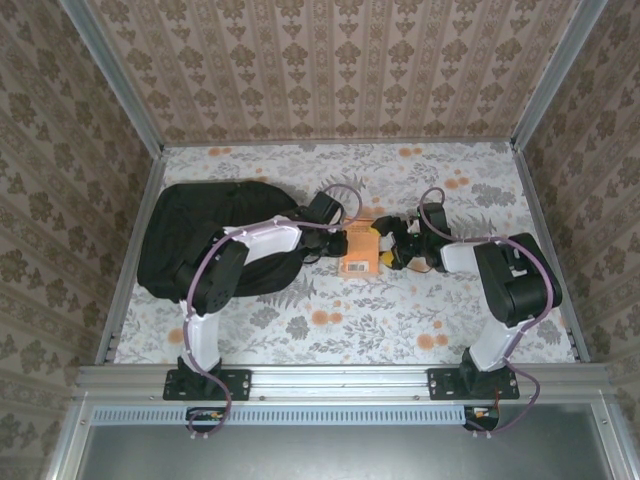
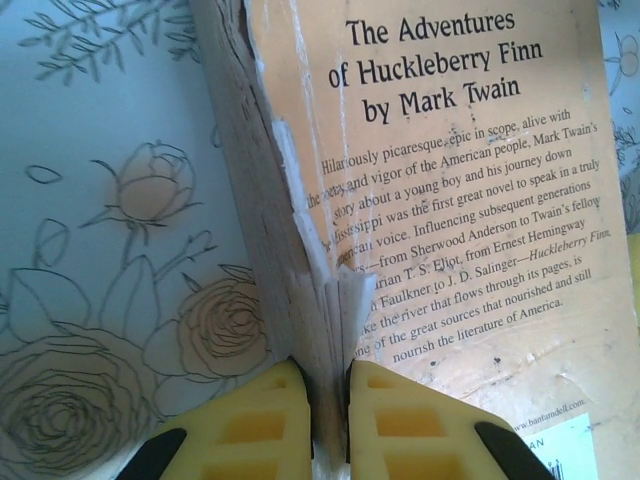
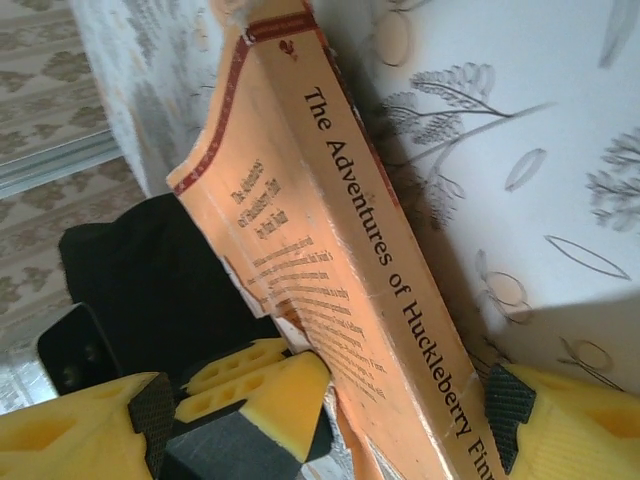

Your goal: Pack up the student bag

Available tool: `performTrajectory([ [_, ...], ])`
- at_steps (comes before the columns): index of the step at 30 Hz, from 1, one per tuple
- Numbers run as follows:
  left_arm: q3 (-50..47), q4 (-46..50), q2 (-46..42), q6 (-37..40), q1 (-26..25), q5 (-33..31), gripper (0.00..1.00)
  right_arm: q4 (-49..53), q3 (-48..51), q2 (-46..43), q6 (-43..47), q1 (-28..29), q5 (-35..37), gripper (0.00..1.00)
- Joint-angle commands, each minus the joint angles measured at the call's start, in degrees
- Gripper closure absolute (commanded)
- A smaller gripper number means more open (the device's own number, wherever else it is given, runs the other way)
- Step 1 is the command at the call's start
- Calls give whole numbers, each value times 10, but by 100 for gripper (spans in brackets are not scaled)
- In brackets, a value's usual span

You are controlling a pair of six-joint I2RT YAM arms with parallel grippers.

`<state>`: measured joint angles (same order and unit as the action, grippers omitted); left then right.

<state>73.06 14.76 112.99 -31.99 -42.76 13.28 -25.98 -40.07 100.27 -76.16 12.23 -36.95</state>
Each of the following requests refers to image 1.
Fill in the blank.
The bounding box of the grey metal panel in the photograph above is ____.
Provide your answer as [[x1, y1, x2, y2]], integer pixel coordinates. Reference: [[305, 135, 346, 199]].
[[74, 423, 619, 480]]

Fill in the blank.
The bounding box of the small black controller board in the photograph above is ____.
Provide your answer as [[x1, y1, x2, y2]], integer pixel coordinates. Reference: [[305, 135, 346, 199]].
[[463, 404, 501, 432], [185, 405, 232, 435]]

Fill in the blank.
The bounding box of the aluminium front rail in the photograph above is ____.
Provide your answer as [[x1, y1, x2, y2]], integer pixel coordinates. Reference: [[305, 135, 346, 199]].
[[74, 363, 614, 401]]

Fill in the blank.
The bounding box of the aluminium corner post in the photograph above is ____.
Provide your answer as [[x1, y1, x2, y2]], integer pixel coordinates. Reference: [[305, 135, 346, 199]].
[[510, 0, 609, 151], [58, 0, 165, 157]]

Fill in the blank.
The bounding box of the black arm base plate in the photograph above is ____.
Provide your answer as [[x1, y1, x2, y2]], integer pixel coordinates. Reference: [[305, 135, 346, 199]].
[[163, 368, 252, 402], [427, 367, 520, 401]]

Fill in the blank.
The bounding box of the aluminium back rail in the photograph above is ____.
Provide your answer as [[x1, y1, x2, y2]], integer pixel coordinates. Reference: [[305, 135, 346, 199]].
[[159, 135, 516, 149]]

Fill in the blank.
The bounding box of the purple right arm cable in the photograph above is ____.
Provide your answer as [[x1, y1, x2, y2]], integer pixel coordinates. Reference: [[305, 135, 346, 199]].
[[418, 187, 564, 434]]

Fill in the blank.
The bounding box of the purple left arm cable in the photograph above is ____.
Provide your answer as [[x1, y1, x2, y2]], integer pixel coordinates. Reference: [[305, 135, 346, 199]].
[[182, 183, 364, 439]]

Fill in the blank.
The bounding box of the orange book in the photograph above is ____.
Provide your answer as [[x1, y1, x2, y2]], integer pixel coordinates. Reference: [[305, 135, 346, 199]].
[[338, 221, 382, 279]]

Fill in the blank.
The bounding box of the white floral tablecloth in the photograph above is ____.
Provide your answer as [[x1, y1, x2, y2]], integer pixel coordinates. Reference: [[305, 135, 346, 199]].
[[113, 141, 576, 365]]

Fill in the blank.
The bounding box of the grey slotted cable duct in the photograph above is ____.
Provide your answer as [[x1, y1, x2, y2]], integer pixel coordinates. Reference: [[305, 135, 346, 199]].
[[91, 404, 467, 427]]

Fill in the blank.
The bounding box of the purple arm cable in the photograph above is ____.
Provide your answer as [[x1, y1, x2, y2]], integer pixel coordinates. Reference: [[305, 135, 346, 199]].
[[182, 183, 364, 439], [418, 187, 564, 434]]

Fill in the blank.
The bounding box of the black backpack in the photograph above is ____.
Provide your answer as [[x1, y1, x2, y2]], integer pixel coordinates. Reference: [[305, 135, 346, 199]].
[[136, 179, 315, 305]]

